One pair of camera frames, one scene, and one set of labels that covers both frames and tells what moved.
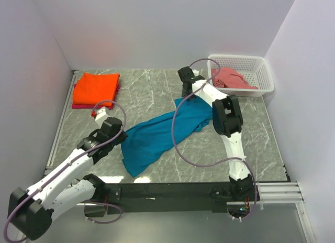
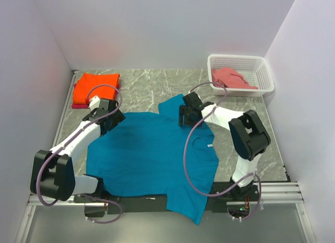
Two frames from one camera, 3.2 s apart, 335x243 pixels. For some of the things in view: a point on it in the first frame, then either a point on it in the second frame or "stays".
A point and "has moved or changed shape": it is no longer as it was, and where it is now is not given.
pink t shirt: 227,78 stays
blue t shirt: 147,139 has moved or changed shape
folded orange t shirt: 97,89 stays
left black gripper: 121,137 to 118,117
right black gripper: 183,94 to 183,111
